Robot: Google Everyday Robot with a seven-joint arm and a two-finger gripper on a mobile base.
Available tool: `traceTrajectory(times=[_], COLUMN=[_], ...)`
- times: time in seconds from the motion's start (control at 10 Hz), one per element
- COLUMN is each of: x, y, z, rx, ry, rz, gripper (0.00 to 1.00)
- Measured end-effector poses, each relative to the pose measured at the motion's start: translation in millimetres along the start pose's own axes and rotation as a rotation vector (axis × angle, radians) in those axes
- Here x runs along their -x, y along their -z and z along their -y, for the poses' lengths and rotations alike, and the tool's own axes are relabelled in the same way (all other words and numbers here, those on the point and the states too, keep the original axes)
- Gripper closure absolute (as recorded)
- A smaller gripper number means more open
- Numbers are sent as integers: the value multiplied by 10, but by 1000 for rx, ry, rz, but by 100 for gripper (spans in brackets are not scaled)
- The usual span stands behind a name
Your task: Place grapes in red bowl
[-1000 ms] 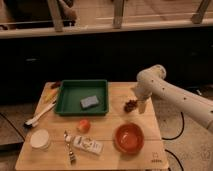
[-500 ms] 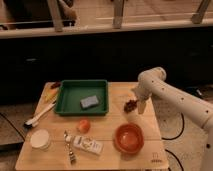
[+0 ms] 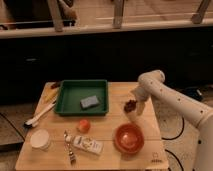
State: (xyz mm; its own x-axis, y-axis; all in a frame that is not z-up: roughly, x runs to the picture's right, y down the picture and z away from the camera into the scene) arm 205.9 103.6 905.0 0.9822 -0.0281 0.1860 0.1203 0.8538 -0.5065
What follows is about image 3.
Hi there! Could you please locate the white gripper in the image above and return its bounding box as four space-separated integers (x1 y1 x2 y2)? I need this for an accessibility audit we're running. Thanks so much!
131 86 149 116

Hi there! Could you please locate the dark red grape bunch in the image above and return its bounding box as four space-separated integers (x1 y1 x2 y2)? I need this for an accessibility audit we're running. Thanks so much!
124 100 137 113

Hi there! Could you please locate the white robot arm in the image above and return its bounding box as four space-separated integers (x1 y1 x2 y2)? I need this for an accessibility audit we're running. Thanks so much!
132 70 213 171

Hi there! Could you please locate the red bowl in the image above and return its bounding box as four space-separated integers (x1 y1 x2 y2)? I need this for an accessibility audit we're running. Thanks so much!
113 123 144 155

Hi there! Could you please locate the blue grey sponge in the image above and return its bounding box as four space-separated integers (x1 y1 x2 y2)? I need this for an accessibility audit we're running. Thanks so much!
80 96 100 109

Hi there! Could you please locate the orange peach fruit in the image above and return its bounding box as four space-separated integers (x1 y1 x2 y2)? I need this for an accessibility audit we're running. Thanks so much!
77 119 91 133

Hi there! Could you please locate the green plastic tray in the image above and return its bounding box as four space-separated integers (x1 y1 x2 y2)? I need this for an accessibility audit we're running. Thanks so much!
54 80 109 116

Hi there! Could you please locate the white carton box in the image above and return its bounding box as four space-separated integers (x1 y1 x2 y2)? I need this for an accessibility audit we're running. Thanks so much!
73 136 103 155

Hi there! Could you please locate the silver fork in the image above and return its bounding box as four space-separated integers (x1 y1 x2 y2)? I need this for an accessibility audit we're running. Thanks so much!
64 130 76 165

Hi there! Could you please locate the dark red small object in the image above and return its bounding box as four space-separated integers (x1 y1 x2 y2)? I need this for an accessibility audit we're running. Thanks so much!
51 82 60 89

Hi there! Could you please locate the black cable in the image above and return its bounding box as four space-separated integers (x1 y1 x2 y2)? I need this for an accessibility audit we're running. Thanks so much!
161 114 186 171

